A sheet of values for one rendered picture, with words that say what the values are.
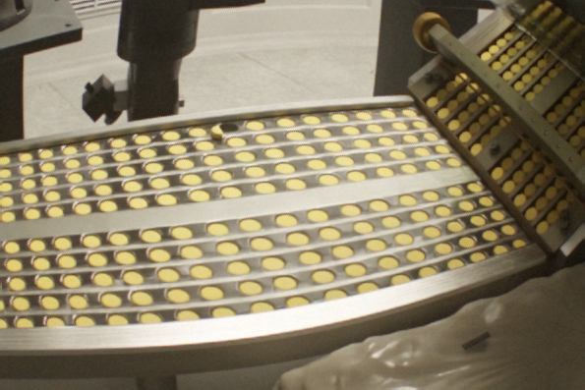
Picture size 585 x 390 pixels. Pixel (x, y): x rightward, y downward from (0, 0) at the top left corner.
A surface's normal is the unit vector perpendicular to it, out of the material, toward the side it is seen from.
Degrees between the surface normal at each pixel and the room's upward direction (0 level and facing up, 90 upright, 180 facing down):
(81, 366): 90
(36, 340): 0
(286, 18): 90
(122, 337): 0
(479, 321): 26
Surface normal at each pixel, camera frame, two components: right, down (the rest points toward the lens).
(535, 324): -0.06, -0.67
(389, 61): -0.89, 0.16
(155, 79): 0.22, 0.68
